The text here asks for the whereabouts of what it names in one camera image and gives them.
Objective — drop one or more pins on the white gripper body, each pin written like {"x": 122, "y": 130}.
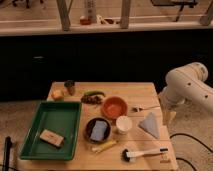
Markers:
{"x": 168, "y": 115}

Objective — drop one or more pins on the metal fork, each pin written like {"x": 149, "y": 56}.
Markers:
{"x": 138, "y": 109}

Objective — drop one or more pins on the white paper cup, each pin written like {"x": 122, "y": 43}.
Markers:
{"x": 123, "y": 124}

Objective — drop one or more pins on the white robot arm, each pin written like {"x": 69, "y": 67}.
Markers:
{"x": 185, "y": 83}

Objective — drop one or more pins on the grey triangular cloth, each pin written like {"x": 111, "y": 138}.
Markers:
{"x": 149, "y": 125}

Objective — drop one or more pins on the orange bowl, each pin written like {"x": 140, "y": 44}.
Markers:
{"x": 114, "y": 107}

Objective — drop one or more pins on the black dish brush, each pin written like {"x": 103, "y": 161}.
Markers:
{"x": 130, "y": 155}

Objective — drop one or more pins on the blue sponge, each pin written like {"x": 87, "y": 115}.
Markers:
{"x": 98, "y": 131}

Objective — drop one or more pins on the dark brown bowl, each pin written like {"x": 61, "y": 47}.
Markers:
{"x": 89, "y": 126}

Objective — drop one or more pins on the bunch of dark grapes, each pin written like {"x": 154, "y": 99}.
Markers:
{"x": 91, "y": 99}

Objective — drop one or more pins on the green chili pepper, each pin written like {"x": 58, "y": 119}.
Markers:
{"x": 91, "y": 93}

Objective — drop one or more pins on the green plastic tray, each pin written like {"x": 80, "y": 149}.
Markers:
{"x": 62, "y": 118}

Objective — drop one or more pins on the yellow round fruit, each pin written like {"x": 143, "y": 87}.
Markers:
{"x": 57, "y": 95}

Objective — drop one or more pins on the red object on shelf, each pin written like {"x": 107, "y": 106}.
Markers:
{"x": 85, "y": 21}

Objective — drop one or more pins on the wooden block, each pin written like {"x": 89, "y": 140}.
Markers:
{"x": 52, "y": 138}

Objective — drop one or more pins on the black pole stand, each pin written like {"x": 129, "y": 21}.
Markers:
{"x": 6, "y": 156}

